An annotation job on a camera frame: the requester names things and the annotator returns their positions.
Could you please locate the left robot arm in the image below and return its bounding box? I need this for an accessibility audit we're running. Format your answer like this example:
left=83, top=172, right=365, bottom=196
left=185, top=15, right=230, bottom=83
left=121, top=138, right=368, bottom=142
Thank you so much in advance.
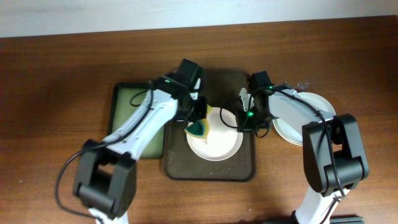
left=73, top=59, right=207, bottom=223

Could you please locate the dark brown serving tray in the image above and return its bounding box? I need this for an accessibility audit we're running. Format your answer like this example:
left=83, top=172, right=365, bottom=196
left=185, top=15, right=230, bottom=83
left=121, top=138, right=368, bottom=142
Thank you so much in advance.
left=163, top=68, right=256, bottom=182

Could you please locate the green yellow sponge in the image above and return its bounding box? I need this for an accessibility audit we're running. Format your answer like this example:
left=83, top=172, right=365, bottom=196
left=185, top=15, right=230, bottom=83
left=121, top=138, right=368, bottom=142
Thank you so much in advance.
left=184, top=105, right=213, bottom=139

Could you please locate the white plate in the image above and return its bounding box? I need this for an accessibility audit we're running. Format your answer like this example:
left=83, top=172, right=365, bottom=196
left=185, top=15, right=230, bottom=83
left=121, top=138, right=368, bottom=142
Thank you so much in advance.
left=185, top=107, right=243, bottom=161
left=273, top=92, right=336, bottom=146

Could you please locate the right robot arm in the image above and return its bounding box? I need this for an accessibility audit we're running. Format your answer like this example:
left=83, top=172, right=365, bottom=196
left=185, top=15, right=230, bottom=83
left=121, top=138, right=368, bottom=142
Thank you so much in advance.
left=236, top=71, right=369, bottom=224

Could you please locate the white plate top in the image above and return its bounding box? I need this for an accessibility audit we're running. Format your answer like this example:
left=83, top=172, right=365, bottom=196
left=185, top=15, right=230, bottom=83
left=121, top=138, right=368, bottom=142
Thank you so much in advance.
left=185, top=107, right=243, bottom=161

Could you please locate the small green tray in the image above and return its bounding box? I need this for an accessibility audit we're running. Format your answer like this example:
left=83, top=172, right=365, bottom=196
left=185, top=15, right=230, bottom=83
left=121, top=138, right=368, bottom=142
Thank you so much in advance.
left=107, top=82, right=164, bottom=159

